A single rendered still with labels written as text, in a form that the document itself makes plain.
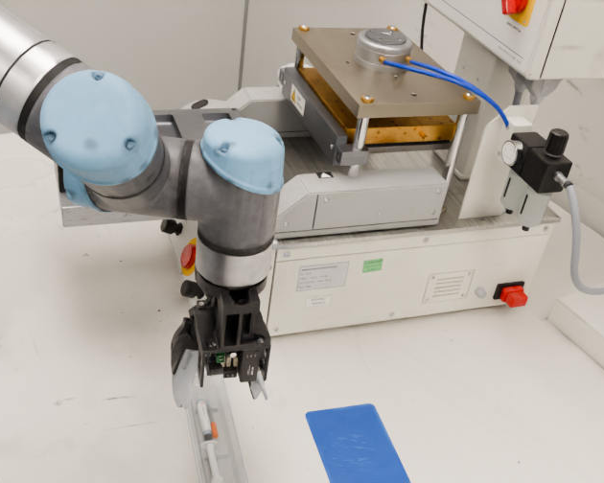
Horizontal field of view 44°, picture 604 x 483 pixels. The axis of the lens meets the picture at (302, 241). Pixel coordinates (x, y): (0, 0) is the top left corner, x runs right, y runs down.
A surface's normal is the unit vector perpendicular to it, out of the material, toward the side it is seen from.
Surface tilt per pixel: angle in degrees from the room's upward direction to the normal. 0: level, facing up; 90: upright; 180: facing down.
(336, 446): 0
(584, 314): 0
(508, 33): 90
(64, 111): 48
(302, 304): 90
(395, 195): 90
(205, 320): 0
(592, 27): 90
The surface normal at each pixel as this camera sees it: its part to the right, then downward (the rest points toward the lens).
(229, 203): -0.03, 0.57
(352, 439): 0.13, -0.81
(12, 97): -0.20, 0.27
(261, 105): 0.32, 0.58
